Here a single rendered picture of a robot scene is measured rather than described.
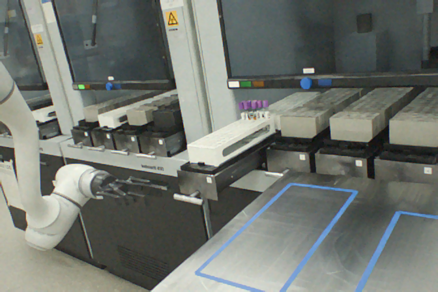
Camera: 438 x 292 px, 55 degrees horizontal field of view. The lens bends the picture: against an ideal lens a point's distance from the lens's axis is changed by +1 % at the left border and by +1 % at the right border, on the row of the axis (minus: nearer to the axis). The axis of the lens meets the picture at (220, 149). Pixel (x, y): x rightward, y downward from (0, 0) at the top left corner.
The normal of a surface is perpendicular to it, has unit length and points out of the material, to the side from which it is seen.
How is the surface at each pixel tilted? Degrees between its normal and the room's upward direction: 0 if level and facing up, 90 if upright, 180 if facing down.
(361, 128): 90
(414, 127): 90
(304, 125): 90
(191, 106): 90
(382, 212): 0
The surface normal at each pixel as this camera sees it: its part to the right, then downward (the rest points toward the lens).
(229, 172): 0.77, 0.08
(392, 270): -0.15, -0.94
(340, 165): -0.62, 0.33
